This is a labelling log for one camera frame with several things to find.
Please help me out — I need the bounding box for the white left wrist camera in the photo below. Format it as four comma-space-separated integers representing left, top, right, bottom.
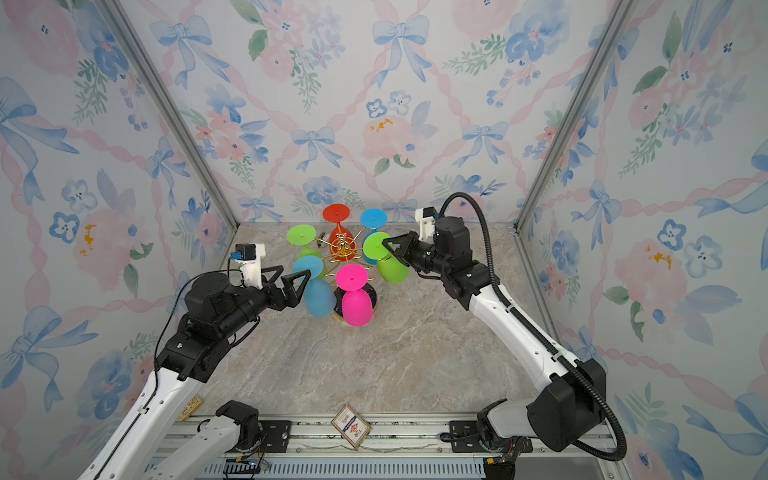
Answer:
231, 243, 266, 289

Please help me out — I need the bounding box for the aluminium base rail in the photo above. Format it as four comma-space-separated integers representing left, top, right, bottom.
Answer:
145, 414, 613, 479

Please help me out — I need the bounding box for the red wine glass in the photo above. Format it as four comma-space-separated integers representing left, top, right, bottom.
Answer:
323, 203, 354, 243

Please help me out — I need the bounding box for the right corner aluminium post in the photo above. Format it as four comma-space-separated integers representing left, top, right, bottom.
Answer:
515, 0, 637, 232

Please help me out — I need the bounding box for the yellow label tag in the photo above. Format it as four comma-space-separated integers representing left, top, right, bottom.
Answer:
177, 395, 204, 422

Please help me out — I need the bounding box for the gold wire glass rack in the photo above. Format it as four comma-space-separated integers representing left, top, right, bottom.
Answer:
314, 230, 379, 322

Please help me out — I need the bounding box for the light blue front wine glass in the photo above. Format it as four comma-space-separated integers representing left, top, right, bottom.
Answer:
292, 256, 336, 317

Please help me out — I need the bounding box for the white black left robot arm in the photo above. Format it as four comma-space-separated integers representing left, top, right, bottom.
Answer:
81, 266, 312, 479

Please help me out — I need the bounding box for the blue back wine glass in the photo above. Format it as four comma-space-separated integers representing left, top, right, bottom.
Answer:
360, 208, 388, 236

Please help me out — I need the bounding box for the diamond printed card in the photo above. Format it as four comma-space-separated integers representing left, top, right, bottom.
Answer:
331, 404, 372, 450

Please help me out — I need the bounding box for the magenta wine glass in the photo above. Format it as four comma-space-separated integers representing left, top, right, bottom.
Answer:
336, 264, 373, 327

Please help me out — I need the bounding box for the corner aluminium post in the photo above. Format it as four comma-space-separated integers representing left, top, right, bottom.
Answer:
95, 0, 240, 231
515, 0, 637, 232

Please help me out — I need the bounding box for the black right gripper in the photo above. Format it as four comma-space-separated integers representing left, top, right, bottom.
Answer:
383, 234, 452, 281

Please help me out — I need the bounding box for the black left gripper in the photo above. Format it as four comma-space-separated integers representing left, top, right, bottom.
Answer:
218, 265, 309, 343

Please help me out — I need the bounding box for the black corrugated cable conduit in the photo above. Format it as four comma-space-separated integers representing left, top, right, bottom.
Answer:
437, 191, 628, 463

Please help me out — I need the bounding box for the lime green wine glass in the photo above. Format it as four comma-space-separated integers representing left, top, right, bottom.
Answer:
363, 232, 408, 285
286, 224, 326, 279

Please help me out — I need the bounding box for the lime green back wine glass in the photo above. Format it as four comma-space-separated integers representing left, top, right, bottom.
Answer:
286, 224, 326, 279

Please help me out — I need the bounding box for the left corner aluminium post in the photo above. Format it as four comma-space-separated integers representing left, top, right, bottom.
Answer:
95, 0, 240, 231

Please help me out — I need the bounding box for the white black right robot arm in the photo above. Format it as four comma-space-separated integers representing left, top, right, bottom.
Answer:
382, 217, 626, 461

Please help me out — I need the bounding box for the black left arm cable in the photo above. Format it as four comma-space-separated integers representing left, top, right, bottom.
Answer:
107, 269, 259, 480

